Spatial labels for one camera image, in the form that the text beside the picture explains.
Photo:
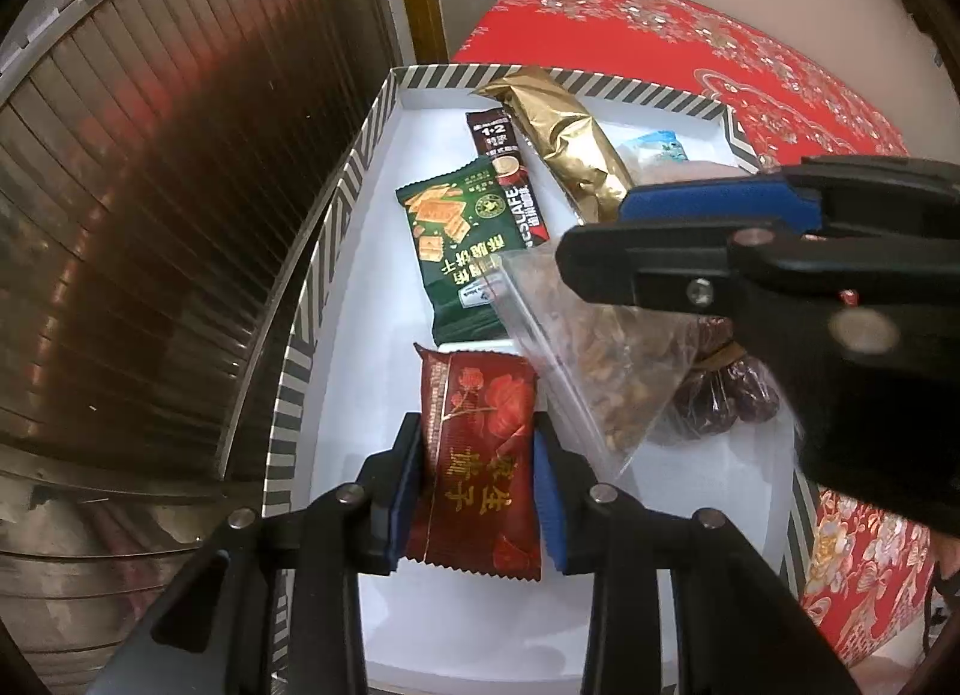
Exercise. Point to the black coffee stick packet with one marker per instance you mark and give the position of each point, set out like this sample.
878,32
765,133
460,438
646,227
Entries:
499,155

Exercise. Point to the red floral tablecloth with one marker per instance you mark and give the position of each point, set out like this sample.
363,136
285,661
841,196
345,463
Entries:
675,35

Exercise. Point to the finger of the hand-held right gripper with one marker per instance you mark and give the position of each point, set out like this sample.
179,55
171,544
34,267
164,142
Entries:
645,264
712,203

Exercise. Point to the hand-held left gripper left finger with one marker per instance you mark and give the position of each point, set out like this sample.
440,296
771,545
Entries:
401,507

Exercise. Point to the metal roller shutter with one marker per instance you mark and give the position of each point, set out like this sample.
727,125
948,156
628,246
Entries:
150,215

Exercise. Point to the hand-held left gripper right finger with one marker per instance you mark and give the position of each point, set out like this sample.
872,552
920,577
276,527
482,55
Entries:
551,515

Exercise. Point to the striped-edge white box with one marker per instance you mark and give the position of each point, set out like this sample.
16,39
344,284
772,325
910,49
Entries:
360,380

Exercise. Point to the clear bag of walnuts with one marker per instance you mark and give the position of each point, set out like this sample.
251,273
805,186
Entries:
622,365

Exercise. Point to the blue snack packet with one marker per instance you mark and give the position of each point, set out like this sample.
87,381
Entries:
660,147

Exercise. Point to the gold foil snack packet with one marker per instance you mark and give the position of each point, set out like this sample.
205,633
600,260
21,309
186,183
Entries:
570,147

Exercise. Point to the green biscuit packet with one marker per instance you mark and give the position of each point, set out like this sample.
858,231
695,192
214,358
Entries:
450,252

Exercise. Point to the clear bag of red dates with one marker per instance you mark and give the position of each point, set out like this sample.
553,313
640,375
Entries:
720,395

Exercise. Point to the dark red snack packet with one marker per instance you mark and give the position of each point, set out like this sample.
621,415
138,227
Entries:
480,440

